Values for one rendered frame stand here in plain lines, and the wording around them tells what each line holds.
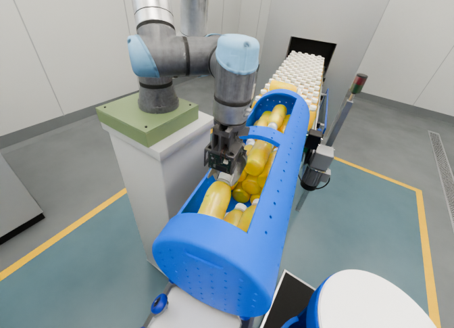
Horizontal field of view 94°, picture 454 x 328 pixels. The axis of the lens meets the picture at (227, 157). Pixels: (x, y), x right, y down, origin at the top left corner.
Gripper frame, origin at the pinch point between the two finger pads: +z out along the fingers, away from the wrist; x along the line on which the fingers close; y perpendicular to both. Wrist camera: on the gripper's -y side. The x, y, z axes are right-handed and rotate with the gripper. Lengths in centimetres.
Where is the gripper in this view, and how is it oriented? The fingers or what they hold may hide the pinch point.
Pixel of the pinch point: (225, 177)
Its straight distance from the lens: 60.2
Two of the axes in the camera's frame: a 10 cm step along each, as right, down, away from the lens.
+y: -3.7, 5.6, -7.4
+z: -0.9, 7.7, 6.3
